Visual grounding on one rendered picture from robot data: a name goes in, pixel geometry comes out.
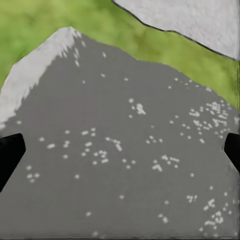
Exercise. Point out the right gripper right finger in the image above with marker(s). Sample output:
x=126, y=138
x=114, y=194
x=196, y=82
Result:
x=232, y=149

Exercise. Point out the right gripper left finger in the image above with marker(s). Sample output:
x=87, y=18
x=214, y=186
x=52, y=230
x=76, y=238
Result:
x=12, y=149

